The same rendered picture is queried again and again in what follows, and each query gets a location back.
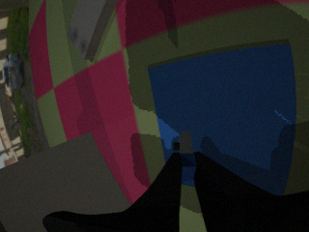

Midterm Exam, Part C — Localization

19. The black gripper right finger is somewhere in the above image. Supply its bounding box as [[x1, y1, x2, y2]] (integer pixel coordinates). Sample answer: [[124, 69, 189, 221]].
[[193, 151, 309, 232]]

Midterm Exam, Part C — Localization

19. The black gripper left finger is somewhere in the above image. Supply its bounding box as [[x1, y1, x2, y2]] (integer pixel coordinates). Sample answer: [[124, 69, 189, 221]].
[[42, 152, 182, 232]]

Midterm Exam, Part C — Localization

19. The blue square mat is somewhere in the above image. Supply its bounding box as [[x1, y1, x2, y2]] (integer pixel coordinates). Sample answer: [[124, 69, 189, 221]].
[[147, 43, 296, 196]]

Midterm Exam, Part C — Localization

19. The dark grey flat block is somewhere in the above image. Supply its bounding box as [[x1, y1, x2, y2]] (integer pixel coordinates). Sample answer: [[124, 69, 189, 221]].
[[67, 0, 119, 59]]

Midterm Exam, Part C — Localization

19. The grey panel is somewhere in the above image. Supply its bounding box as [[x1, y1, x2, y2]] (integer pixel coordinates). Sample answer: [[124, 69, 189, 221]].
[[0, 132, 131, 232]]

